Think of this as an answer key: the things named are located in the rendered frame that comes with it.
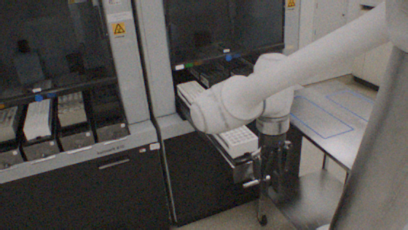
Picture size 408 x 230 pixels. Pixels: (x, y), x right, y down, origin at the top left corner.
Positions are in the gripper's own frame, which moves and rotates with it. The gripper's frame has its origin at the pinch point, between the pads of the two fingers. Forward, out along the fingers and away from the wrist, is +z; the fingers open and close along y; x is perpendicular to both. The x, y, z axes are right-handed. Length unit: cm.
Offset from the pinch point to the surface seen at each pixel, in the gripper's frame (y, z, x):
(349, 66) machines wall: -224, 60, -183
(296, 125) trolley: -26.3, -2.4, -22.2
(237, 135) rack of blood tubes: -0.2, -6.3, -21.9
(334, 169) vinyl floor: -101, 79, -69
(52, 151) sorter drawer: 67, 4, -63
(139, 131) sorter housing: 29, 6, -64
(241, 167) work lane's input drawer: 3.8, -0.2, -12.0
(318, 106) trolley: -44, -2, -31
